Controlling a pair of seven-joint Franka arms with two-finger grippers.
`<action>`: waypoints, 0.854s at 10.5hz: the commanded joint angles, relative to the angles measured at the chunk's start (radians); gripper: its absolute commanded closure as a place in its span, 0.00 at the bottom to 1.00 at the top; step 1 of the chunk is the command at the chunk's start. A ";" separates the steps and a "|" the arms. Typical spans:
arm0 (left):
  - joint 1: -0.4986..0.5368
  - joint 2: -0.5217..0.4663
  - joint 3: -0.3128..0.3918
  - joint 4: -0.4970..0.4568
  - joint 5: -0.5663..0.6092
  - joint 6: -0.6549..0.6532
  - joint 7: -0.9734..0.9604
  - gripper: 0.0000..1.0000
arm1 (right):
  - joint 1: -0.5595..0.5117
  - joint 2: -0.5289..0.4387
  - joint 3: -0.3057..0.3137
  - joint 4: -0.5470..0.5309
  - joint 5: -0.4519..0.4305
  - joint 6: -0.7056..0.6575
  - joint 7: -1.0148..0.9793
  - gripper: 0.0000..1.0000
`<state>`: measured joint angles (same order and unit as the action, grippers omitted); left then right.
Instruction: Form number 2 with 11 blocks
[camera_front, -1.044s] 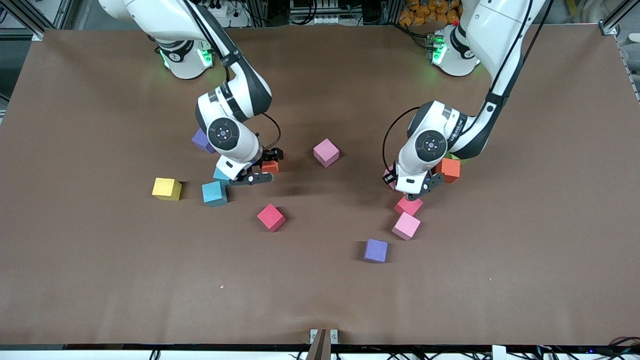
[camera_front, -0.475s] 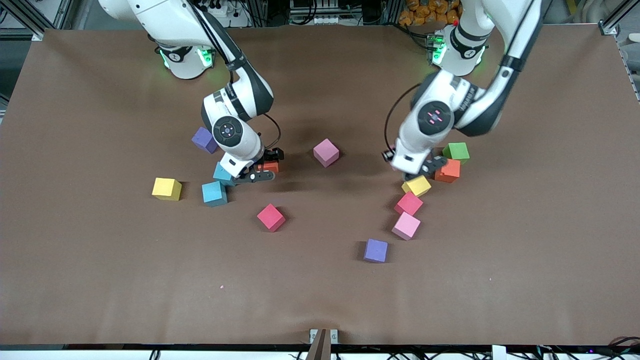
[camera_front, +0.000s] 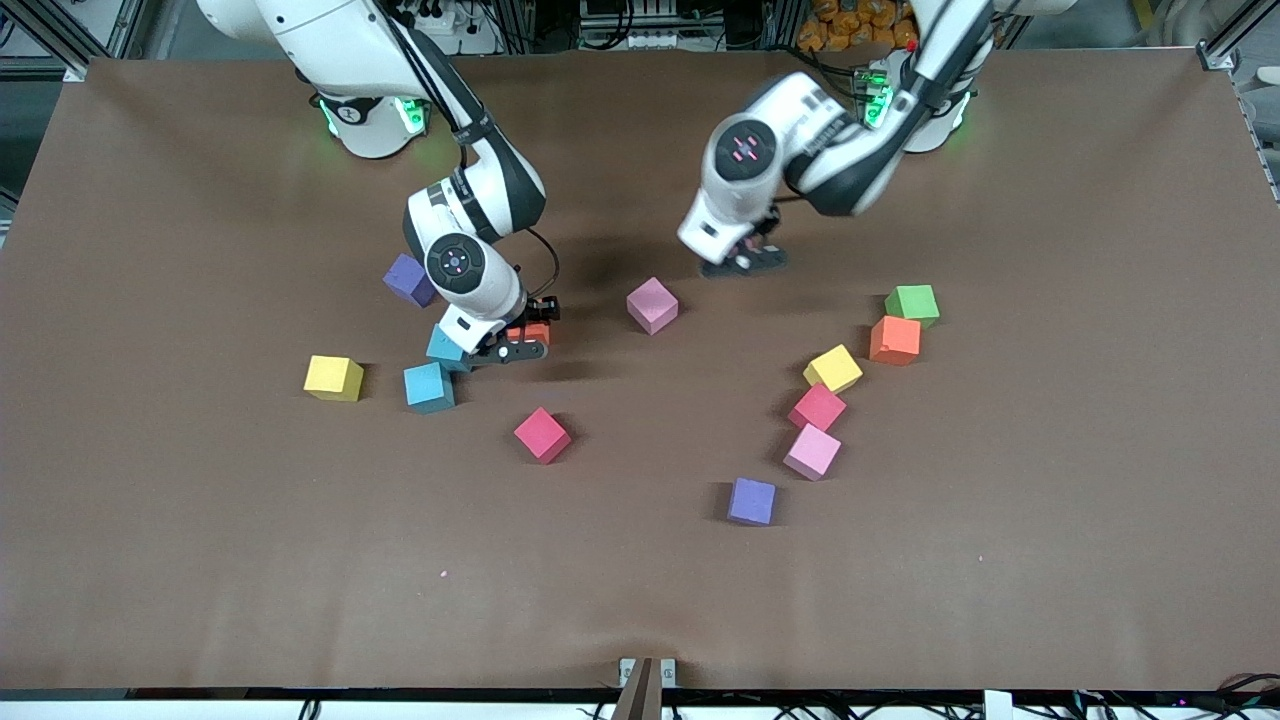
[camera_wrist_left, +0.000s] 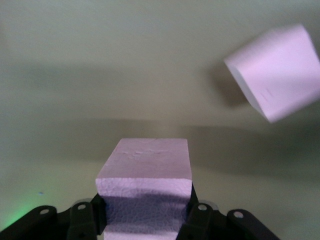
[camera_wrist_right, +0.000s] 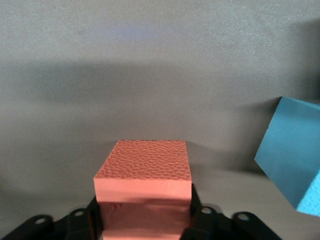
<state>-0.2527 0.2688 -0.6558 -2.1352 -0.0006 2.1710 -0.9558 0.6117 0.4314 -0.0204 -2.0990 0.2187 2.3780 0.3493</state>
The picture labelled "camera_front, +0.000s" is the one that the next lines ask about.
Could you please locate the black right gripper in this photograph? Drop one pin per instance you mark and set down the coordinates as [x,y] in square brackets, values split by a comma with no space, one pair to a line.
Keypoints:
[537,312]

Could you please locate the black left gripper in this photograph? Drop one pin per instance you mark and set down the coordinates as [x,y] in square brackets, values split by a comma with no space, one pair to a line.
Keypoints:
[768,226]

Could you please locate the orange foam cube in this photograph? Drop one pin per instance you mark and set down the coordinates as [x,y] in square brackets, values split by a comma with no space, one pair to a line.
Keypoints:
[895,339]
[535,332]

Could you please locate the blue foam cube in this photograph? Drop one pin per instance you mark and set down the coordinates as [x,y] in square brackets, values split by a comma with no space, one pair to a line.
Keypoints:
[429,386]
[440,350]

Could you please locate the red foam cube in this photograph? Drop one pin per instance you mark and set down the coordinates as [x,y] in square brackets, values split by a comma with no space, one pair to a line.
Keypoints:
[541,434]
[817,407]

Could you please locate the pink foam cube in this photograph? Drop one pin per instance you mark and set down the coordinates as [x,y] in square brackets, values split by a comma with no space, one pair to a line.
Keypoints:
[652,304]
[812,451]

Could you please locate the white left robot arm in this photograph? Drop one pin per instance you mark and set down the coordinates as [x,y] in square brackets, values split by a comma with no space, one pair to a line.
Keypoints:
[830,110]

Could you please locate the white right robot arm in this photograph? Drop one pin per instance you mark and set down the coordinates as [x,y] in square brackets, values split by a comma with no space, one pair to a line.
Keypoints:
[330,40]

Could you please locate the purple foam cube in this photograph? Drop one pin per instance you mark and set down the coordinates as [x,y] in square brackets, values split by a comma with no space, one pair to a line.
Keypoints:
[751,500]
[405,282]

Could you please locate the yellow foam cube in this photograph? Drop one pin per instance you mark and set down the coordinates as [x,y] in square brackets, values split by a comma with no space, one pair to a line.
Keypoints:
[332,377]
[833,368]

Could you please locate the green foam cube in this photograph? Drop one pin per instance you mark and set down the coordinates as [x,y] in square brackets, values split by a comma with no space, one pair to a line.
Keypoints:
[912,302]

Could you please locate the white electronics box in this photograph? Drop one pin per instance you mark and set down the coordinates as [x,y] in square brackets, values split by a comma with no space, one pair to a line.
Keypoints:
[640,40]

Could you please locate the orange yellow object pile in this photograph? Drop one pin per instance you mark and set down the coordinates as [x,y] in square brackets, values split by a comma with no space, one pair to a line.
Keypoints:
[850,25]

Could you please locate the table cover sheet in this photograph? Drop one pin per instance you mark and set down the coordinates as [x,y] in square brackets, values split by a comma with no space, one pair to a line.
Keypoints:
[640,600]

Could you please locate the white power strip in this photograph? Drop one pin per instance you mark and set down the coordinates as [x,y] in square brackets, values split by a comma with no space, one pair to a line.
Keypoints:
[437,20]

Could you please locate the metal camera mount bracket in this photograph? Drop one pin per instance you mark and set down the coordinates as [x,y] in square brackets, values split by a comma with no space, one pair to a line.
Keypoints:
[640,695]

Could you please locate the silver aluminium frame rail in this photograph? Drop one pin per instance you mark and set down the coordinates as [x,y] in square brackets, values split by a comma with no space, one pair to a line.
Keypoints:
[1215,55]
[40,66]

